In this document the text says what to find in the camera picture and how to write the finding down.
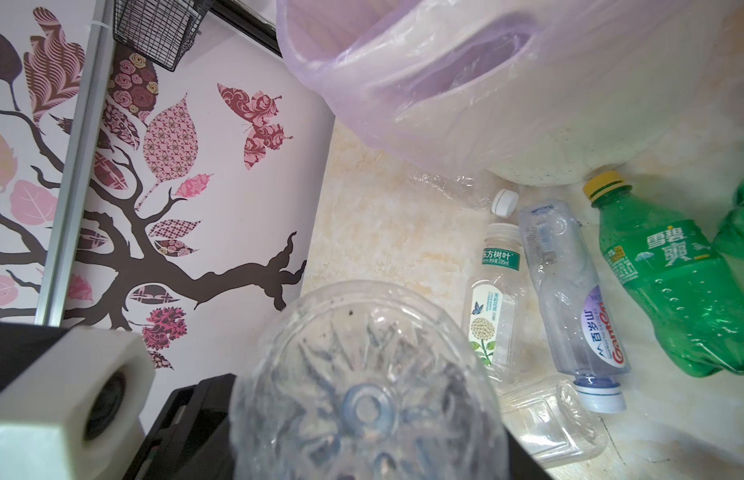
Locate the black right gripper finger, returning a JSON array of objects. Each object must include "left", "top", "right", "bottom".
[{"left": 123, "top": 374, "right": 236, "bottom": 480}]

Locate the blue cap small bottle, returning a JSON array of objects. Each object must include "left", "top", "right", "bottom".
[{"left": 229, "top": 281, "right": 510, "bottom": 479}]

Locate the crushed clear plastic bottle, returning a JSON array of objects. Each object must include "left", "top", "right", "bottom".
[{"left": 410, "top": 169, "right": 519, "bottom": 212}]

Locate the white ribbed trash bin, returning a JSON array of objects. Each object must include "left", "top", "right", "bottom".
[{"left": 486, "top": 1, "right": 739, "bottom": 187}]

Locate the green white label bottle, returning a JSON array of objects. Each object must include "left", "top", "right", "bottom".
[{"left": 461, "top": 223, "right": 523, "bottom": 384}]

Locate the square clear bottle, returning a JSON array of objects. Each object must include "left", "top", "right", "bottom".
[{"left": 499, "top": 376, "right": 608, "bottom": 469}]

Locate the tall clear bottle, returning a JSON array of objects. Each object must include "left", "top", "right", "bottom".
[{"left": 518, "top": 200, "right": 631, "bottom": 414}]

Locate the green plastic bottle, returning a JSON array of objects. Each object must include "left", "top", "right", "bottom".
[{"left": 583, "top": 171, "right": 744, "bottom": 378}]

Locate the green bottle yellow cap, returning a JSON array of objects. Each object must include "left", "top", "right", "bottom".
[{"left": 713, "top": 179, "right": 744, "bottom": 260}]

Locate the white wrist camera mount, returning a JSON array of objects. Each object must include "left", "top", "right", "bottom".
[{"left": 0, "top": 322, "right": 155, "bottom": 479}]

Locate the aluminium rail left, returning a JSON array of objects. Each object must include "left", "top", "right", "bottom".
[{"left": 34, "top": 0, "right": 115, "bottom": 327}]

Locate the black wire basket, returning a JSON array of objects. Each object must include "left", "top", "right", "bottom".
[{"left": 113, "top": 0, "right": 215, "bottom": 72}]

